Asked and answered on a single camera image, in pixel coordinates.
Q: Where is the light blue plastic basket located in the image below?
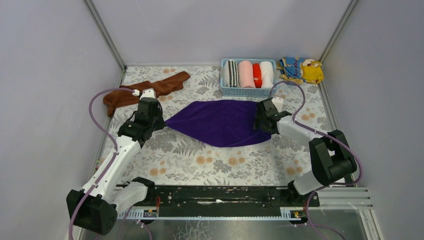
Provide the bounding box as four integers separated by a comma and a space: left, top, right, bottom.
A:
219, 58, 279, 98

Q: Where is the purple towel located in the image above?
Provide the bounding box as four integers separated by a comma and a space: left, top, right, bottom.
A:
165, 99, 271, 148

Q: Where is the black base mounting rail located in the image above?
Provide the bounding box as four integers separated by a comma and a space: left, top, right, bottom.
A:
135, 185, 320, 219

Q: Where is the slotted cable duct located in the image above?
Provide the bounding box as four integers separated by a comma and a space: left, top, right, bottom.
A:
117, 208, 306, 224

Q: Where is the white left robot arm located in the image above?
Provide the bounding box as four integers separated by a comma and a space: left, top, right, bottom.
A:
66, 97, 165, 236

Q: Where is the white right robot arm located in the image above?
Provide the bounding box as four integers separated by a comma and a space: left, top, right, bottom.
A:
254, 98, 358, 197

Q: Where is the red rolled towel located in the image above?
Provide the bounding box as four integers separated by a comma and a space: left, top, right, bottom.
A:
252, 63, 263, 89

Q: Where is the brown towel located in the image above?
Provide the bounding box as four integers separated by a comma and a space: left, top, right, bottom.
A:
103, 71, 191, 117

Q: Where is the floral patterned table mat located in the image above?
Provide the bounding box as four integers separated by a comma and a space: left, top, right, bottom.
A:
93, 65, 342, 187

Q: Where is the blue yellow cartoon towel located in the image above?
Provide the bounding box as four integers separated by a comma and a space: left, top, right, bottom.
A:
276, 57, 325, 85

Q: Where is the white rolled towel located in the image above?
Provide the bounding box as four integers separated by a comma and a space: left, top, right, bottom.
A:
259, 61, 274, 89

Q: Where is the pink rolled towel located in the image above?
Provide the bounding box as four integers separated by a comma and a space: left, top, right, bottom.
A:
238, 60, 256, 88

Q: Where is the striped rolled towel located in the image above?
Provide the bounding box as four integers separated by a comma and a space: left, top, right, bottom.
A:
222, 59, 240, 88

